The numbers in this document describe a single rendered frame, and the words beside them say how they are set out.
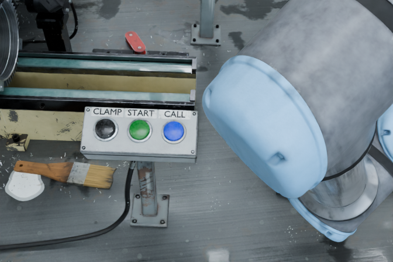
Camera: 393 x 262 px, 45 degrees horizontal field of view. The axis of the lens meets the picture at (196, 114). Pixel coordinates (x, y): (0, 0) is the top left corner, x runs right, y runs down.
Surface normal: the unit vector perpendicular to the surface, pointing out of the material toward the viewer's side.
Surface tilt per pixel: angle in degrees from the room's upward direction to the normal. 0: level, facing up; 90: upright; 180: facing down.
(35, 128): 90
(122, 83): 90
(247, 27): 0
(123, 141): 24
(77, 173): 0
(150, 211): 90
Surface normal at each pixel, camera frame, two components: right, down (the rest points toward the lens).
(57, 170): 0.02, -0.66
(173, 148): 0.01, -0.31
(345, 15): -0.29, -0.27
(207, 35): -0.03, 0.75
